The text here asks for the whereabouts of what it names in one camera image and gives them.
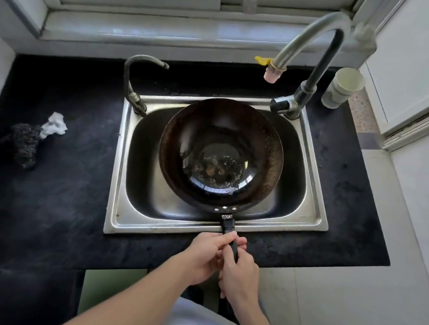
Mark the person's left thumb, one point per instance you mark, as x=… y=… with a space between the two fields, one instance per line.
x=231 y=239

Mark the tall curved steel faucet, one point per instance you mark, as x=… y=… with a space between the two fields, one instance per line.
x=317 y=51

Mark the person's left forearm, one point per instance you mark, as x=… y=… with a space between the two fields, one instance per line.
x=127 y=304

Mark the person's left hand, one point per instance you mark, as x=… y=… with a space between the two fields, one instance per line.
x=201 y=259

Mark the person's right hand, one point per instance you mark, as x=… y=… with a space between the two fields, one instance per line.
x=239 y=274

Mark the stainless steel sink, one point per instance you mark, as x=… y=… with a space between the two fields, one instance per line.
x=138 y=205

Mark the white paper cup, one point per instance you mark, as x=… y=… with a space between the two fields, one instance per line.
x=342 y=88

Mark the small white plastic bottle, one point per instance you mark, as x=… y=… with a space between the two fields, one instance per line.
x=250 y=0

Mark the small curved steel faucet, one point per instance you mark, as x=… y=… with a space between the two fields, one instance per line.
x=133 y=82

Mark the black steel wool scrubber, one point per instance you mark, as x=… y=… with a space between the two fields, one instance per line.
x=22 y=144

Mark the crumpled white paper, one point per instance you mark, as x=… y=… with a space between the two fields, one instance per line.
x=55 y=125

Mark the person's right thumb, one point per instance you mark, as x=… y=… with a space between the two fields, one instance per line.
x=226 y=256

